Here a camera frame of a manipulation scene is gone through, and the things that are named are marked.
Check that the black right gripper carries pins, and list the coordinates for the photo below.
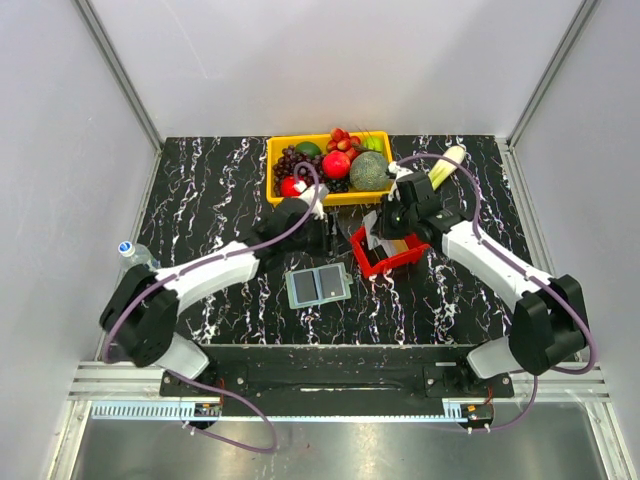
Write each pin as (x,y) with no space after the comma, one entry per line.
(385,229)

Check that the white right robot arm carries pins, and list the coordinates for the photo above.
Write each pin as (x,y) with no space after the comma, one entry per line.
(548,315)

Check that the green apple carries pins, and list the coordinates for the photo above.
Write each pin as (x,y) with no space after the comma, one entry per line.
(372,143)

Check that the aluminium frame rail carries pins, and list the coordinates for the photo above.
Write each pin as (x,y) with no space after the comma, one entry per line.
(442,411)

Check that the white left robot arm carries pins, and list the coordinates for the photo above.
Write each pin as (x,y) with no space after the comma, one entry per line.
(142,313)

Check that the yellow plastic fruit bin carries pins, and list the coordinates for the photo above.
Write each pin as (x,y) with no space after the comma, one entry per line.
(276,144)

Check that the white credit card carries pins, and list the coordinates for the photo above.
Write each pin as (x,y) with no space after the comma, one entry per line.
(369,223)

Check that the green spring onion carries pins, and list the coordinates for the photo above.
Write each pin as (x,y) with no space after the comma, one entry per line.
(444,169)

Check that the green avocado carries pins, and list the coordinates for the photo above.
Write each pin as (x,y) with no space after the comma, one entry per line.
(308,148)

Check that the clear plastic water bottle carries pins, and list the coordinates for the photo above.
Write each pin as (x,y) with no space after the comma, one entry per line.
(133,254)

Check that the dark purple grape bunch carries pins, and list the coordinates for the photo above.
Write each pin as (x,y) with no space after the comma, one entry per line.
(290,158)

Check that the red round fruit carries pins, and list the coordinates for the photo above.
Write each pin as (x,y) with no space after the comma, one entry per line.
(292,187)

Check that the red plastic card tray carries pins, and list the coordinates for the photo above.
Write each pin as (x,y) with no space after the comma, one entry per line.
(370,263)

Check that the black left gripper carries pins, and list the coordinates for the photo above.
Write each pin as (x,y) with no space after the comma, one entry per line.
(328,243)

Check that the red pomegranate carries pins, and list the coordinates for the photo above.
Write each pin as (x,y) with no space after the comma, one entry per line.
(336,165)

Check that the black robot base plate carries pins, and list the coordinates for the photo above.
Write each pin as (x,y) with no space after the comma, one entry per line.
(394,379)

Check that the green netted melon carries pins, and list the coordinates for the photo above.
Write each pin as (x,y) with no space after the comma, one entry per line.
(368,172)

